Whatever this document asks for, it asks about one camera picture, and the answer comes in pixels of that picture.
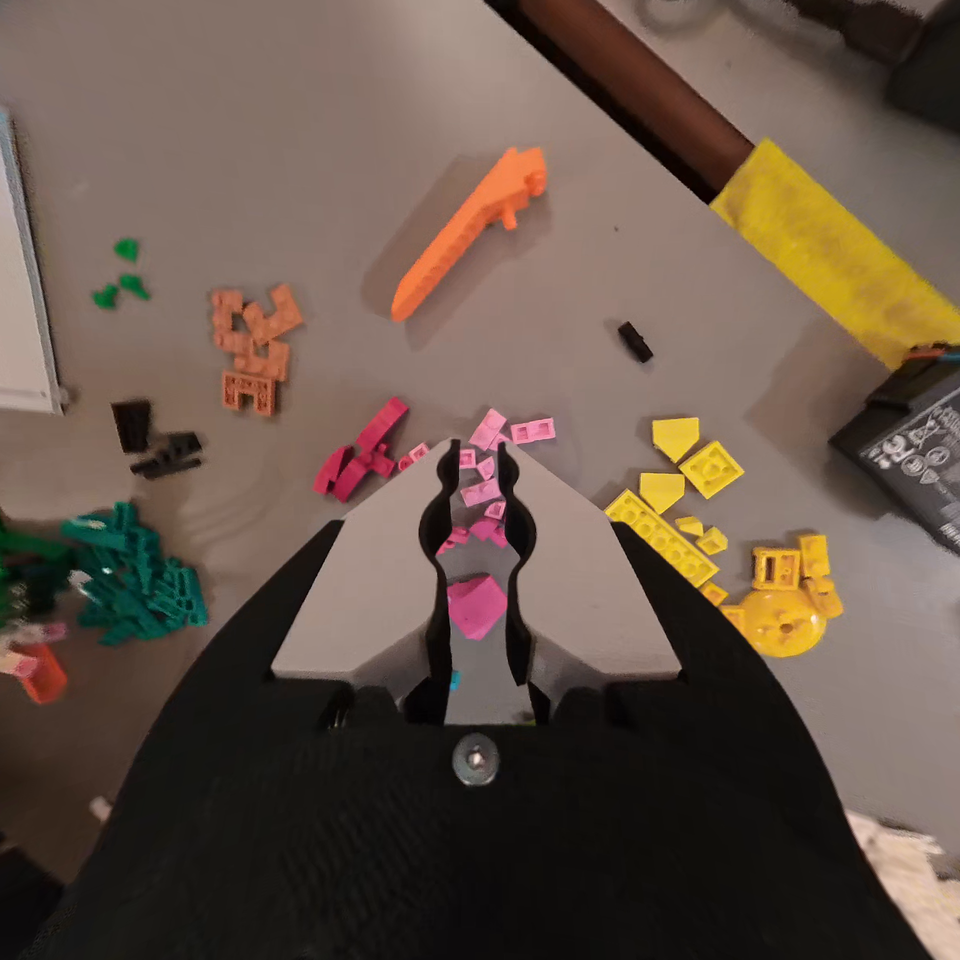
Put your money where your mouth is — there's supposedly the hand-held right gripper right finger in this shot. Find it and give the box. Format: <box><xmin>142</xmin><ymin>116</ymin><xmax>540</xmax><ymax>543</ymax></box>
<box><xmin>497</xmin><ymin>441</ymin><xmax>684</xmax><ymax>726</ymax></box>

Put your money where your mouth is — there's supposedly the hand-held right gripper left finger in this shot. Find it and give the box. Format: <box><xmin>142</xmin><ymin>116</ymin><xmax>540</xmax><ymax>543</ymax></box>
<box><xmin>271</xmin><ymin>437</ymin><xmax>462</xmax><ymax>726</ymax></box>

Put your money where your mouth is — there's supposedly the large pink lego slope piece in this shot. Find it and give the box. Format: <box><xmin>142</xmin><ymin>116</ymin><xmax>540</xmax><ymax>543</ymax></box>
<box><xmin>447</xmin><ymin>573</ymin><xmax>509</xmax><ymax>642</ymax></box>

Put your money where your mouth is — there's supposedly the pile of yellow lego pieces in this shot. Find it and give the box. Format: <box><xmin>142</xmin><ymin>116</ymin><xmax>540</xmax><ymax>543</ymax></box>
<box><xmin>603</xmin><ymin>415</ymin><xmax>846</xmax><ymax>660</ymax></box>

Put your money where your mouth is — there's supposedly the pile of light pink lego pieces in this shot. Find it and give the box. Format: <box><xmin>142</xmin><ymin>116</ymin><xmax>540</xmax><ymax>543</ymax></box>
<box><xmin>397</xmin><ymin>407</ymin><xmax>558</xmax><ymax>558</ymax></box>

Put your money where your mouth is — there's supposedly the dark pink lego assembly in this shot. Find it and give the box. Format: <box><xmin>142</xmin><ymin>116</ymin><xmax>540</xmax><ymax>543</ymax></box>
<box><xmin>312</xmin><ymin>396</ymin><xmax>411</xmax><ymax>504</ymax></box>

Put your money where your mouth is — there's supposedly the pile of teal lego pieces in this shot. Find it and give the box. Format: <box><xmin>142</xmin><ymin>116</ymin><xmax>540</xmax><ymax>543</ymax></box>
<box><xmin>62</xmin><ymin>501</ymin><xmax>210</xmax><ymax>647</ymax></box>

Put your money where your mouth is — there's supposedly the pile of orange lego plates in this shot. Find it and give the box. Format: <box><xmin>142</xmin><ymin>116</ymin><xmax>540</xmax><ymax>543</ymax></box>
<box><xmin>209</xmin><ymin>282</ymin><xmax>306</xmax><ymax>418</ymax></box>

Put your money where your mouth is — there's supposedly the black lego slope piece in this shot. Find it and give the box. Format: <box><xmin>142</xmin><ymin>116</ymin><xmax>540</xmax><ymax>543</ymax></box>
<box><xmin>110</xmin><ymin>399</ymin><xmax>153</xmax><ymax>454</ymax></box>

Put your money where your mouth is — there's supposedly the translucent red lego piece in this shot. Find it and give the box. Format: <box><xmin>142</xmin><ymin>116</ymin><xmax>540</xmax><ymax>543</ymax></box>
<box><xmin>0</xmin><ymin>639</ymin><xmax>70</xmax><ymax>707</ymax></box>

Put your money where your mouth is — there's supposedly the pile of dark green lego pieces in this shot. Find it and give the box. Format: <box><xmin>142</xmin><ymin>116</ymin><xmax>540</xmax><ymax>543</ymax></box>
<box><xmin>0</xmin><ymin>508</ymin><xmax>76</xmax><ymax>627</ymax></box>

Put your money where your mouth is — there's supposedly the orange lego brick separator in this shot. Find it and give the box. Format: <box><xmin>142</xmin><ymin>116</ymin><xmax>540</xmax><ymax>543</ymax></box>
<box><xmin>389</xmin><ymin>145</ymin><xmax>549</xmax><ymax>324</ymax></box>

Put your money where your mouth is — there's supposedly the pile of white lego pieces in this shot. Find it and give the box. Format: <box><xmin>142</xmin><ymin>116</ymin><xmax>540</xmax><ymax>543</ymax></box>
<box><xmin>846</xmin><ymin>812</ymin><xmax>960</xmax><ymax>960</ymax></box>

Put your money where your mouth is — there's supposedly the black power adapter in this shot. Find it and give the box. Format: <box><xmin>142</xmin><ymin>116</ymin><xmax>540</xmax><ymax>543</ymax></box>
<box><xmin>827</xmin><ymin>343</ymin><xmax>960</xmax><ymax>558</ymax></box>

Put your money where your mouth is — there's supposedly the yellow tape strip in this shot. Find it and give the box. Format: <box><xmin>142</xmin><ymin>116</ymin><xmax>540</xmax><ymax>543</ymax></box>
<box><xmin>708</xmin><ymin>137</ymin><xmax>960</xmax><ymax>370</ymax></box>

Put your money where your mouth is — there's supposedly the white tray edge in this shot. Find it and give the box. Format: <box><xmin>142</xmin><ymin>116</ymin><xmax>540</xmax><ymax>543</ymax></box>
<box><xmin>0</xmin><ymin>103</ymin><xmax>67</xmax><ymax>416</ymax></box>

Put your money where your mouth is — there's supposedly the black lego bracket piece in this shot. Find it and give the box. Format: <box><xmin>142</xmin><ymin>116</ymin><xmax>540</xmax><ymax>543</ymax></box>
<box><xmin>129</xmin><ymin>431</ymin><xmax>204</xmax><ymax>480</ymax></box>

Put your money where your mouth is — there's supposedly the brown wooden rail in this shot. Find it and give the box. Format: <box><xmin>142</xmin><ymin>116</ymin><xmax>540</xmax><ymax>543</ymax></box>
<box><xmin>516</xmin><ymin>0</ymin><xmax>756</xmax><ymax>205</ymax></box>

